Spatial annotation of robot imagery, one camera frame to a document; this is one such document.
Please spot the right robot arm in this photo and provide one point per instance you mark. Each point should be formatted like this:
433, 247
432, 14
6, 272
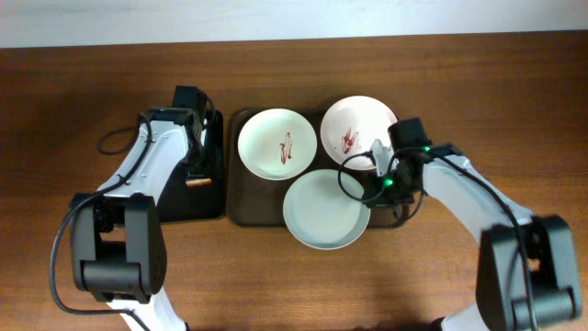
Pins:
527, 274

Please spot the pale green front plate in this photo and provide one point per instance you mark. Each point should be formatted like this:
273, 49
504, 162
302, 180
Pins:
318, 213

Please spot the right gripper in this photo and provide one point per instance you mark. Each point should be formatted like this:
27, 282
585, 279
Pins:
386, 198

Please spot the green and orange sponge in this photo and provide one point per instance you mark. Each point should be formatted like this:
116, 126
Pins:
198, 182

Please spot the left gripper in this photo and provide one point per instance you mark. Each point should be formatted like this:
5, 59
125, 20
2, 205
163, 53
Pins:
202, 166

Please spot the white plate stained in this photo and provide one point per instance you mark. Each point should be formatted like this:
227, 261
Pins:
277, 144
351, 125

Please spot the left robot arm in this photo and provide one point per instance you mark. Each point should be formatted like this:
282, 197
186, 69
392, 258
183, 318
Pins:
116, 240

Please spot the brown serving tray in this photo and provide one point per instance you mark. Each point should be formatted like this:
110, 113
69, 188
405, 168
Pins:
256, 202

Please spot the black plastic tray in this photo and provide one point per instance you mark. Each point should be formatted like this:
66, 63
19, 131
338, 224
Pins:
178, 203

